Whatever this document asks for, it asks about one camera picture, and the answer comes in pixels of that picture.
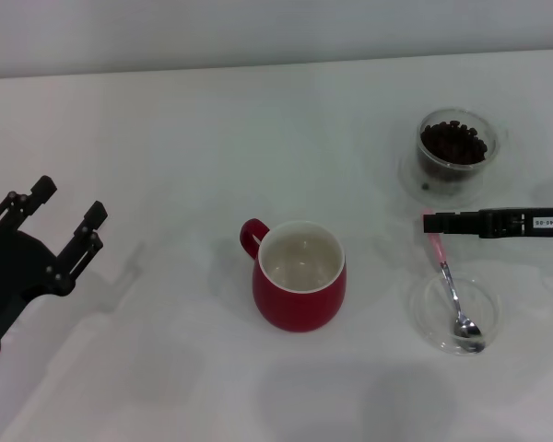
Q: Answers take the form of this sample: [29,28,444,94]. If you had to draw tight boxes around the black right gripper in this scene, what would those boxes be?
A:
[422,206,553,240]

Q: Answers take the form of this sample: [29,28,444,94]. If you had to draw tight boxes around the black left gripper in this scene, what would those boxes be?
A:
[0,174,110,365]

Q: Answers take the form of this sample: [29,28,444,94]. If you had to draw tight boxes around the pink handled metal spoon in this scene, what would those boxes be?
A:
[423,207,483,354]

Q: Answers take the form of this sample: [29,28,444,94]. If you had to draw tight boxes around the red ceramic mug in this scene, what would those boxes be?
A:
[238,217,347,333]

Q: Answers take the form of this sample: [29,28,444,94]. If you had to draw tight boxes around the pile of coffee beans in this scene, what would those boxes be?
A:
[418,119,488,179]

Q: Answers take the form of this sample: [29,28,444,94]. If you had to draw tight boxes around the clear glass cup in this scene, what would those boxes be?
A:
[415,107,511,181]

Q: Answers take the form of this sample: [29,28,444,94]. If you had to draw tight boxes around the clear glass saucer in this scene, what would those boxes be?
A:
[398,147,486,204]

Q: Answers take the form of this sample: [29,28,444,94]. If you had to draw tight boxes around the small clear glass dish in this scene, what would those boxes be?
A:
[407,272,502,356]

